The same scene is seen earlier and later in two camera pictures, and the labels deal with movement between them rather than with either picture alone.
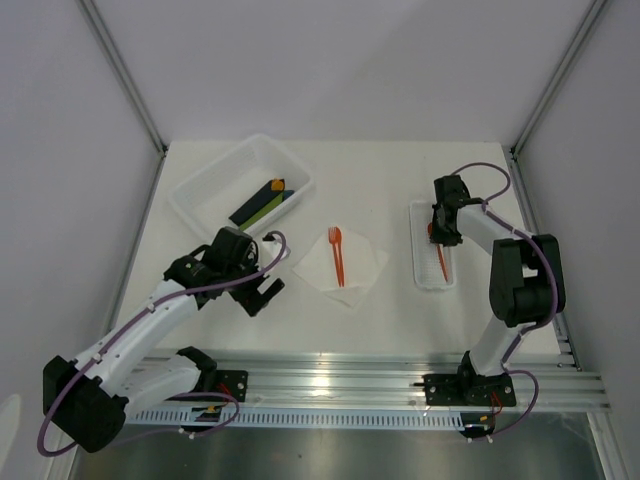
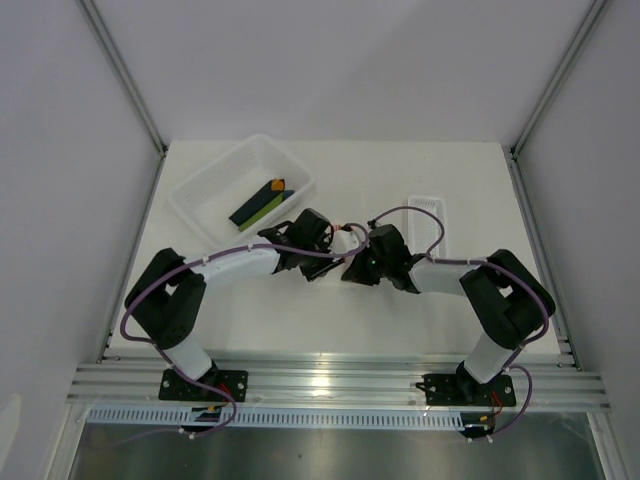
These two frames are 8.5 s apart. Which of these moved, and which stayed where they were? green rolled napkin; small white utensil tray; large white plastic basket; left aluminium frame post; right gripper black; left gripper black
Moved: right gripper black; left gripper black
Stayed: green rolled napkin; large white plastic basket; left aluminium frame post; small white utensil tray
